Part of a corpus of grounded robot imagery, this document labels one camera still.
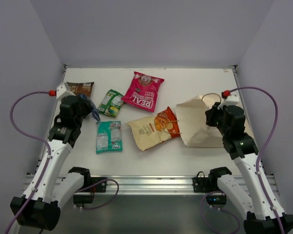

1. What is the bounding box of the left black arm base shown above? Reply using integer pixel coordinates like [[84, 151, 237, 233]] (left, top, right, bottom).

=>
[[84, 176, 107, 193]]

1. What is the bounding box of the left black control box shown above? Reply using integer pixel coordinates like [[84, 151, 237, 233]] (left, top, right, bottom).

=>
[[73, 194, 94, 206]]

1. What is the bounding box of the green snack packet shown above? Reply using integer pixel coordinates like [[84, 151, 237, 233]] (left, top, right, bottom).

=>
[[98, 89, 124, 117]]

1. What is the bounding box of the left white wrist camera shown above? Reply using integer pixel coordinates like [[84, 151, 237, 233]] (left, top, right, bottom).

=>
[[56, 82, 75, 101]]

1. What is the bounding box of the black control box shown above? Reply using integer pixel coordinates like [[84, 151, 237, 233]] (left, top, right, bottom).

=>
[[73, 194, 94, 206], [206, 195, 227, 208]]

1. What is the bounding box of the aluminium front rail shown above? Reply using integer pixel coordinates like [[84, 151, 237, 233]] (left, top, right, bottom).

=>
[[24, 173, 279, 196]]

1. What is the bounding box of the yellow snack packet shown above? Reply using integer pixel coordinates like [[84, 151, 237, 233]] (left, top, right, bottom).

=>
[[126, 107, 181, 151]]

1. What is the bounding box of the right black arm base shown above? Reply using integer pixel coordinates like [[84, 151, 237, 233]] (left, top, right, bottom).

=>
[[192, 171, 219, 193]]

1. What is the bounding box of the blue potato chips packet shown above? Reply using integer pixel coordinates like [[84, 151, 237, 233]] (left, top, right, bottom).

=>
[[78, 94, 101, 122]]

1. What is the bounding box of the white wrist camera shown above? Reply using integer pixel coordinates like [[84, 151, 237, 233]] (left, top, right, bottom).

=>
[[56, 82, 75, 101], [218, 90, 240, 109]]

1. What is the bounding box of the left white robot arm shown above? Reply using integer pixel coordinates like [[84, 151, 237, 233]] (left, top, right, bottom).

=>
[[10, 95, 93, 231]]

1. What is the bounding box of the teal snack packet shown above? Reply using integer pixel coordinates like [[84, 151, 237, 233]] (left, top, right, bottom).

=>
[[96, 121, 123, 154]]

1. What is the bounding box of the red snack packet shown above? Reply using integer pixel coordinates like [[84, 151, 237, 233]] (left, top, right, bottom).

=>
[[121, 71, 165, 112]]

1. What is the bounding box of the right black control box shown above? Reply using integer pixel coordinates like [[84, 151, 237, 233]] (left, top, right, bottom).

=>
[[206, 195, 227, 208]]

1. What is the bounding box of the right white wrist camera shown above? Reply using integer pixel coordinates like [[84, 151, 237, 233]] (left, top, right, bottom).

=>
[[218, 90, 240, 109]]

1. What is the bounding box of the beige paper bag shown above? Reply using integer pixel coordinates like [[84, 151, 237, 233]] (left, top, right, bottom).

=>
[[161, 92, 255, 149]]

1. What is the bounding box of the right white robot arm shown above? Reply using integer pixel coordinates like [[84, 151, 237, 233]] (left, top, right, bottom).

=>
[[205, 102, 293, 234]]

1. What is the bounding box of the brown candy packet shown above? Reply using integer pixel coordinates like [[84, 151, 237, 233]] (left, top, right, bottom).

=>
[[67, 82, 94, 98]]

